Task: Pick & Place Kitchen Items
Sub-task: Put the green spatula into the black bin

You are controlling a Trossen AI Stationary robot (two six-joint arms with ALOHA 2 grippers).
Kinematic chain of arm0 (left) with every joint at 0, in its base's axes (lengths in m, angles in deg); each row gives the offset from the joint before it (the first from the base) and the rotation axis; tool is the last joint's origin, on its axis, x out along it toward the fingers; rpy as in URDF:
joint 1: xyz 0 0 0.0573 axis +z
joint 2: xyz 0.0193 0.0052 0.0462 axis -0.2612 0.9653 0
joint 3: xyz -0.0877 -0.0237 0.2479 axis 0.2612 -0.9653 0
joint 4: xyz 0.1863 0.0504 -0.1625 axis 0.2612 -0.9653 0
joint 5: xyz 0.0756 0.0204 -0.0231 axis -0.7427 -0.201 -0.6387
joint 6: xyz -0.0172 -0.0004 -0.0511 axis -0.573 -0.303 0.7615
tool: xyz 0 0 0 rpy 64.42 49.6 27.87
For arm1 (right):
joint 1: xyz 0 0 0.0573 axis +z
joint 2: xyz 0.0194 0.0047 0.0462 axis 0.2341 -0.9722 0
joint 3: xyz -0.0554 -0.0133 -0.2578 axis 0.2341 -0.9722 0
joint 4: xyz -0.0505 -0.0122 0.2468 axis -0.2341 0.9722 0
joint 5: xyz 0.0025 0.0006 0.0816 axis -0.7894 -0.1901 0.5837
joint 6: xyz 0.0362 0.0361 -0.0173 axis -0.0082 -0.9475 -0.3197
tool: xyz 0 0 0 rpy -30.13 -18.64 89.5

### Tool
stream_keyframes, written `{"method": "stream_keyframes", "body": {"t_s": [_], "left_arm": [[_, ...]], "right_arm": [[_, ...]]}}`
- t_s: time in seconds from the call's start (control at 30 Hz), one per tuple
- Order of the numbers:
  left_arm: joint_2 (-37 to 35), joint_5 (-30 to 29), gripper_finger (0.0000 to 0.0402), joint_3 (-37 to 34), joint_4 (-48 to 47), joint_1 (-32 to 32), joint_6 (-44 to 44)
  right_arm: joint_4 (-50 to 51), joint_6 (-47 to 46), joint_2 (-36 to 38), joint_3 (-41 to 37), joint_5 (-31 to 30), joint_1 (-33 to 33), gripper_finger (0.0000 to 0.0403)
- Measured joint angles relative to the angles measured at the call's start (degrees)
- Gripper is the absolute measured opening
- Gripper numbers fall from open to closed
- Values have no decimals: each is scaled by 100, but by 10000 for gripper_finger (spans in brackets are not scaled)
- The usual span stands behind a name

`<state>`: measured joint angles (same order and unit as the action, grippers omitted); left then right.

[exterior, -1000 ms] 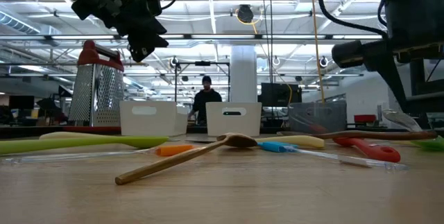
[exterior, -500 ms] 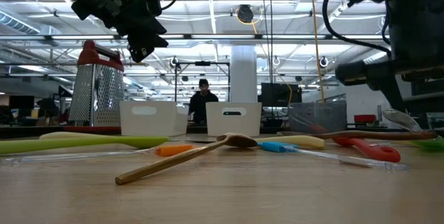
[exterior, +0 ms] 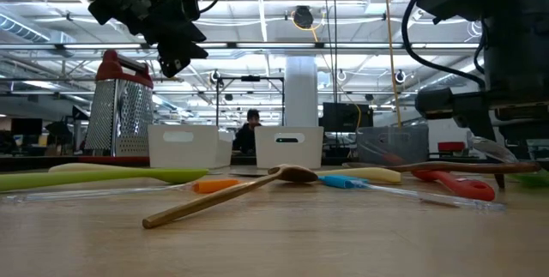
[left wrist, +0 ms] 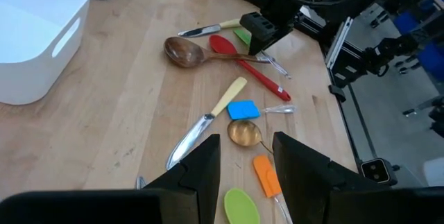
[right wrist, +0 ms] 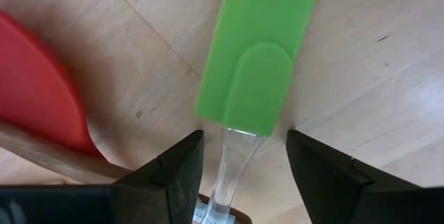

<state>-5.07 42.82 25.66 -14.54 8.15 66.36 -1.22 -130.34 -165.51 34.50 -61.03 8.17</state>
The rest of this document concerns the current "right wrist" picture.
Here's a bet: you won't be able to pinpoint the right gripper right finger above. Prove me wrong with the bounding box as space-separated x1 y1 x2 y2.
286 129 417 224

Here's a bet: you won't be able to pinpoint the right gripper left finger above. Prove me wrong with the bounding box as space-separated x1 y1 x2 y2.
112 129 205 224

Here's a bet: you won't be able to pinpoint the large dark wooden spoon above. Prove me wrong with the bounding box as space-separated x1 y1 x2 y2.
0 119 253 224

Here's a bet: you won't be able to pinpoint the green spatula clear handle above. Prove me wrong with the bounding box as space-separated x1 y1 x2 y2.
194 0 320 224

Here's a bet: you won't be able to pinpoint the red silicone spoon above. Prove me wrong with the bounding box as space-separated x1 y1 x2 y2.
0 8 105 159

